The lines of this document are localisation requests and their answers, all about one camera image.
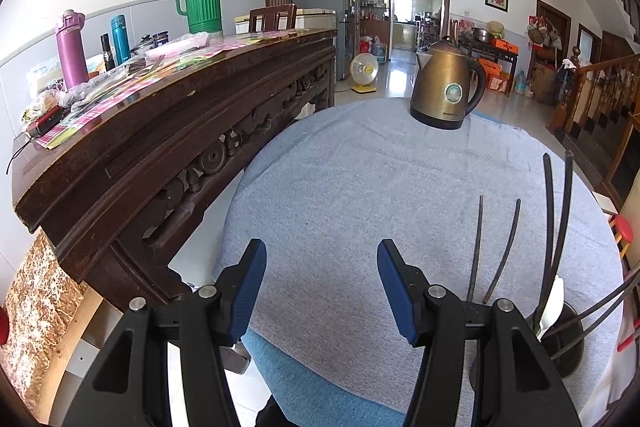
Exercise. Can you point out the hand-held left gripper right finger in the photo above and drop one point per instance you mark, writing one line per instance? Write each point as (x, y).
(397, 292)

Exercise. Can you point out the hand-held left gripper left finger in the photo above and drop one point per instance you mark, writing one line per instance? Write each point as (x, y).
(247, 292)

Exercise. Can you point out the dark chopstick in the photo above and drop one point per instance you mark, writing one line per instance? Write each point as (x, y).
(502, 252)
(476, 247)
(600, 324)
(564, 207)
(549, 217)
(600, 299)

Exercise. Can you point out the white plastic spoon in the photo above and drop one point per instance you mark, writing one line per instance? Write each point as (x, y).
(552, 302)

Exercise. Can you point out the dark metal utensil holder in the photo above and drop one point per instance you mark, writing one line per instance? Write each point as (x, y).
(565, 352)

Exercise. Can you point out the blue table cover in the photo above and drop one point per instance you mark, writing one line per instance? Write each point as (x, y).
(310, 387)

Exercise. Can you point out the grey tablecloth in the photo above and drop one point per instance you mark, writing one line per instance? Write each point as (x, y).
(350, 187)

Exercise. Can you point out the carved dark wooden sideboard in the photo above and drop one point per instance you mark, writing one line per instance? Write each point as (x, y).
(150, 127)

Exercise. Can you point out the bronze electric kettle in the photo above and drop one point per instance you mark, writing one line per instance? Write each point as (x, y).
(445, 92)

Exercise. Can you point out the straw-textured board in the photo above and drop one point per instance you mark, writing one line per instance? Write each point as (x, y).
(35, 307)

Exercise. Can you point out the yellow round electric heater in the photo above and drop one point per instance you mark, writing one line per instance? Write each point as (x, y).
(363, 71)

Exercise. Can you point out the small white stool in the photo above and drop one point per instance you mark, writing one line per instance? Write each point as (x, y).
(606, 205)

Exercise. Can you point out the red and yellow stool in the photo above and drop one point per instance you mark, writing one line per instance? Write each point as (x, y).
(623, 232)

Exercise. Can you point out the red child chair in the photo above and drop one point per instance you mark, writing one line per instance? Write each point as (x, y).
(629, 341)

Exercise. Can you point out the pink plaid mat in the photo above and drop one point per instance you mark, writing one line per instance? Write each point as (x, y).
(115, 94)

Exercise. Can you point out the orange cartons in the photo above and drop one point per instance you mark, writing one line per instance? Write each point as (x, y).
(495, 74)

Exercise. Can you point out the green water jug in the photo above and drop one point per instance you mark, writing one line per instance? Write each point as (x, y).
(378, 50)

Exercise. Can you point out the clear water jug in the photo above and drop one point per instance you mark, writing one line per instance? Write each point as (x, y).
(520, 83)

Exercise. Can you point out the clear plastic bag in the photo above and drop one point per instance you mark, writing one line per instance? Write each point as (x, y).
(192, 42)

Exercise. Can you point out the dark wooden side table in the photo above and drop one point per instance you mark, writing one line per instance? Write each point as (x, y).
(480, 49)

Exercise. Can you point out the metal kitchen rack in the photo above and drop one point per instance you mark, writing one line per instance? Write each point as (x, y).
(428, 29)

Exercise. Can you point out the red and black device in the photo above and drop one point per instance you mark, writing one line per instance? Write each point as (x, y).
(45, 122)

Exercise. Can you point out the metal pot lid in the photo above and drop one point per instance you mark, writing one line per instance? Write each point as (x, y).
(142, 46)

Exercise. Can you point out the flat orange box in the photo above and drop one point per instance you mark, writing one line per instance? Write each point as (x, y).
(504, 45)

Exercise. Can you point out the metal bowl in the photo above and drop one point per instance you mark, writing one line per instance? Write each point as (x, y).
(481, 34)

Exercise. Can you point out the dark slim bottle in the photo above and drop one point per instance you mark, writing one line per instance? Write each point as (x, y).
(107, 54)

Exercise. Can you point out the teal water bottle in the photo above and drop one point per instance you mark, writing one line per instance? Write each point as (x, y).
(120, 42)

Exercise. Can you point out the white chest freezer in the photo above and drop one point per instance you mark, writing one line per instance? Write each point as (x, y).
(315, 19)

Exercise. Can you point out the wooden chair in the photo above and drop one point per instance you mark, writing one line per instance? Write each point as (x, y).
(272, 9)

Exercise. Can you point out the wooden stair railing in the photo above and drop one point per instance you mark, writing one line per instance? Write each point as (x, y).
(600, 92)

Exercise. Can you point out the pink water bottle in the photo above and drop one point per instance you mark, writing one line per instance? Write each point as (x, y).
(72, 52)

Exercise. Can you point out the dark wooden door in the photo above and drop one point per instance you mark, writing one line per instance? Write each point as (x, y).
(552, 27)

